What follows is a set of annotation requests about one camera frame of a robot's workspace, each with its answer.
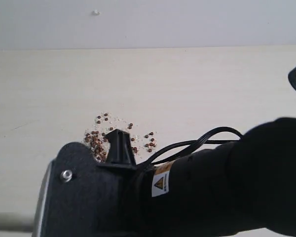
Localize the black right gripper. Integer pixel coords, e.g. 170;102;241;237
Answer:
96;129;154;237

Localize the white wooden paint brush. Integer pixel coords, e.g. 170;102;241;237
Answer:
0;212;34;233

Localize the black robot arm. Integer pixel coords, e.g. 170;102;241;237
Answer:
95;118;296;237

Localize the beans and rice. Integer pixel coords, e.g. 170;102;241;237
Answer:
82;112;158;163

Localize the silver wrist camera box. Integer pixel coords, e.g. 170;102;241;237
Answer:
31;141;129;237

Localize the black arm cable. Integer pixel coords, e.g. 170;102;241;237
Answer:
135;62;296;168

